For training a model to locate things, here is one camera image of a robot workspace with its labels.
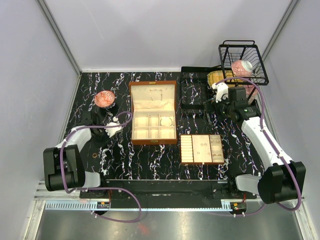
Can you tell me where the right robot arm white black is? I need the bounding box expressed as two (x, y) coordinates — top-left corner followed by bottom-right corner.
(211, 82), (306, 205)

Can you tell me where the red patterned bowl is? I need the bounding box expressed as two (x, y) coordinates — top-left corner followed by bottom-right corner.
(94, 90), (116, 108)

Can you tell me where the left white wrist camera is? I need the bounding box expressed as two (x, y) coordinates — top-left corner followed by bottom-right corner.
(104, 117), (123, 138)

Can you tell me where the black flat drain tray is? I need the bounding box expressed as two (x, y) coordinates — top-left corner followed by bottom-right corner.
(180, 65), (221, 110)

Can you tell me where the necklace in box lid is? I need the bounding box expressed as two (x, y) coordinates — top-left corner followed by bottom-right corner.
(148, 87), (164, 102)

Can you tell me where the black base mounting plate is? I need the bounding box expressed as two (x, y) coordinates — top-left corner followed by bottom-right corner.
(79, 178), (258, 209)

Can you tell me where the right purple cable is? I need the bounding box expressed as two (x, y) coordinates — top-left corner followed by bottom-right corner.
(204, 76), (302, 212)

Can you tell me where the yellow woven plate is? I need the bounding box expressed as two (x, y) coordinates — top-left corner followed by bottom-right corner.
(207, 70), (243, 88)

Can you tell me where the brown open jewelry box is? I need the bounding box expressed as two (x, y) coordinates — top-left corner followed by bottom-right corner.
(129, 80), (178, 145)

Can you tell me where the brown flat jewelry tray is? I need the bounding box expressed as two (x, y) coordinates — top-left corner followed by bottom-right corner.
(180, 134), (225, 165)

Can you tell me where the pink patterned bowl in rack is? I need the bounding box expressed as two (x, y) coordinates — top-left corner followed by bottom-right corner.
(231, 60), (253, 78)

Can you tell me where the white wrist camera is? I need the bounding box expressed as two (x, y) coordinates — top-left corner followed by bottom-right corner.
(211, 82), (229, 103)
(104, 117), (123, 138)

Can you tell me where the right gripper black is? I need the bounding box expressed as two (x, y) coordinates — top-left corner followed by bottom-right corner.
(203, 93), (234, 125)

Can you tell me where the black wire dish rack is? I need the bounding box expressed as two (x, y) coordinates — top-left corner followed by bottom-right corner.
(218, 40), (269, 86)

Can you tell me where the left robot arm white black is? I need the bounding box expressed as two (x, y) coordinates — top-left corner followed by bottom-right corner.
(43, 112), (108, 198)

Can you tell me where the silver pearl bracelet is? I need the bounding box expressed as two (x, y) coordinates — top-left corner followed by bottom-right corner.
(160, 116), (174, 127)

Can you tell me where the pink patterned cup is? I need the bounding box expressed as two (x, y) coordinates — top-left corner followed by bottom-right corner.
(245, 84), (258, 98)

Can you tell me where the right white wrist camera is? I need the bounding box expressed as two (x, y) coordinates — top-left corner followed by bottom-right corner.
(211, 82), (229, 103)

